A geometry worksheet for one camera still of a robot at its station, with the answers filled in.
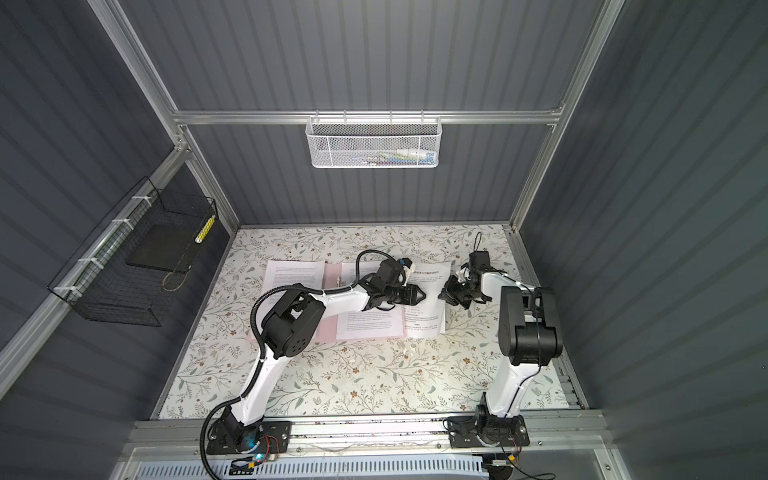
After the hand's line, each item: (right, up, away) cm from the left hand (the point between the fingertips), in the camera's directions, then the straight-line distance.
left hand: (424, 295), depth 98 cm
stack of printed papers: (0, -7, -4) cm, 8 cm away
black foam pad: (-72, +16, -18) cm, 76 cm away
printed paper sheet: (-48, +7, +7) cm, 49 cm away
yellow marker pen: (-62, +20, -16) cm, 68 cm away
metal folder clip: (-29, +4, +4) cm, 30 cm away
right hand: (+6, 0, -1) cm, 6 cm away
